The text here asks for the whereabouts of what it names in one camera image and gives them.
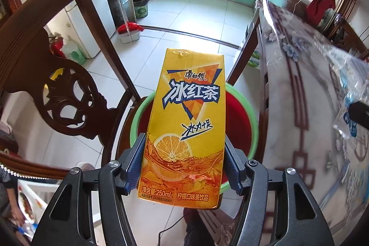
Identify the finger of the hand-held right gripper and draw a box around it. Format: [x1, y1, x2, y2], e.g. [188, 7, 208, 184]
[347, 101, 369, 127]

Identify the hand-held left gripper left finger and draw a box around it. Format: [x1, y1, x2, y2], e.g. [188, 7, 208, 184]
[34, 133, 147, 246]

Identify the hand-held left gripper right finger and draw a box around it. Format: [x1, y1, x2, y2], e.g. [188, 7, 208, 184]
[223, 136, 335, 246]

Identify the clear plastic bag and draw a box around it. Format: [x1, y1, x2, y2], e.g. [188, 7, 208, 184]
[331, 53, 369, 138]

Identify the red basin with green rim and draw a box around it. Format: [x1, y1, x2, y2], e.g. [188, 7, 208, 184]
[130, 82, 259, 186]

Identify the yellow tea carton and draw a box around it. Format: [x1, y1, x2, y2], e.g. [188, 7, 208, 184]
[138, 47, 226, 210]

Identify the black and green trash bin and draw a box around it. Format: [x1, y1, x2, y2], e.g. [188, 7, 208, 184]
[133, 0, 149, 19]

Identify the table with floral cloth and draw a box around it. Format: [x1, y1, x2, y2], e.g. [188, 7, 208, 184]
[258, 0, 369, 236]

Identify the plain dark wooden chair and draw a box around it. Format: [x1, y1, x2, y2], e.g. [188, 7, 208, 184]
[326, 11, 369, 60]

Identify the green and white plastic bag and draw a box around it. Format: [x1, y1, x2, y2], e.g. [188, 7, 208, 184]
[248, 47, 262, 68]

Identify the green plastic bottle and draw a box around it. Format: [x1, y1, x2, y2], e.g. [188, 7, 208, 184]
[61, 37, 86, 65]

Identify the red fire extinguisher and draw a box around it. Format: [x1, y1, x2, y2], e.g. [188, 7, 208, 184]
[48, 35, 65, 59]

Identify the carved wooden chair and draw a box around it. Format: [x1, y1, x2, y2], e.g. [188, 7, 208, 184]
[0, 0, 150, 181]

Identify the white refrigerator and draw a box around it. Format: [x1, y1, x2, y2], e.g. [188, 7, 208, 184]
[23, 0, 116, 59]

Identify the thin black cable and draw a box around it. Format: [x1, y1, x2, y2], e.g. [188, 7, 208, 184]
[158, 210, 191, 246]

